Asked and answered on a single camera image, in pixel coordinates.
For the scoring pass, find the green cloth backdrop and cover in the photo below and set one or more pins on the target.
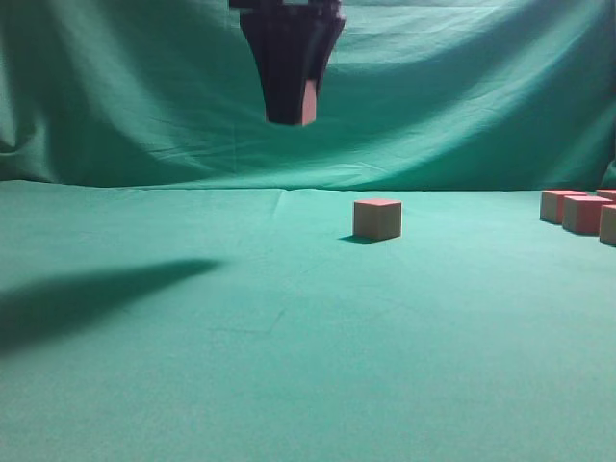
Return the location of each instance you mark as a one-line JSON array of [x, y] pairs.
[[179, 278]]

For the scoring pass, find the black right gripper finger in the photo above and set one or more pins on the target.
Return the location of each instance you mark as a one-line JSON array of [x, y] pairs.
[[329, 23]]

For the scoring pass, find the placed pink cube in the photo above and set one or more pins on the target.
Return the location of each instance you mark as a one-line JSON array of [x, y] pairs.
[[377, 219], [309, 103]]

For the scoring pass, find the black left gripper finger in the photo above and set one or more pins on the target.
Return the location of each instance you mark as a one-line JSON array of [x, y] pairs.
[[278, 39]]

